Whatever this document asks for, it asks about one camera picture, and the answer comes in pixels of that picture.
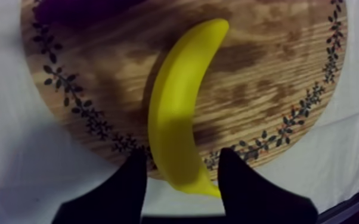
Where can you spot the purple toy grapes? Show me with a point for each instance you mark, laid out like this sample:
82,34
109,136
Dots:
73,11

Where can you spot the round wooden board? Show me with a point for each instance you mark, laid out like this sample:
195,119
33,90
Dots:
261,94

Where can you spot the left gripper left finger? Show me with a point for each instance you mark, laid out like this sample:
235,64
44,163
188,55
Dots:
120,194

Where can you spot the yellow toy banana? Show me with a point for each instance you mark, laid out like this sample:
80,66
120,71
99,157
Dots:
174,109

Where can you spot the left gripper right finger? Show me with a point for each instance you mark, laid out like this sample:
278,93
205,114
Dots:
248,194

